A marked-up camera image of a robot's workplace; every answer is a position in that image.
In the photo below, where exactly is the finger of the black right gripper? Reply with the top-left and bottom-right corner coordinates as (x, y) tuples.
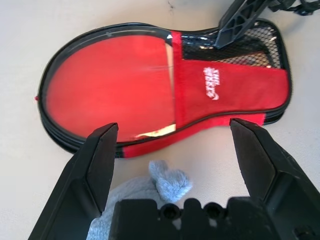
(216, 0), (266, 50)

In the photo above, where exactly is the small white plush toy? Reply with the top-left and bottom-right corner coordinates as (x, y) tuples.
(89, 159), (193, 240)

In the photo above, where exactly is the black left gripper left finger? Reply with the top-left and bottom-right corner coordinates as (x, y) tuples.
(27, 122), (119, 240)

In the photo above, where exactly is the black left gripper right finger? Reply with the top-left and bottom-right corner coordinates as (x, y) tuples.
(229, 119), (320, 240)

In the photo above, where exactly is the red black paddle case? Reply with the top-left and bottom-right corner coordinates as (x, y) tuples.
(37, 17), (294, 161)

